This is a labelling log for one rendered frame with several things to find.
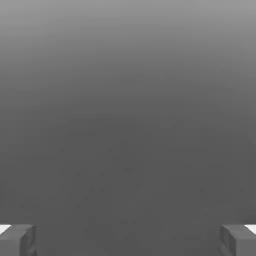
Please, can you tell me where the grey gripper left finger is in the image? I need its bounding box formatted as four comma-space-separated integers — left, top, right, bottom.
0, 224, 38, 256

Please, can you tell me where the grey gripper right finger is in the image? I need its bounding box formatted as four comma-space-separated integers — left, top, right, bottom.
219, 224, 256, 256

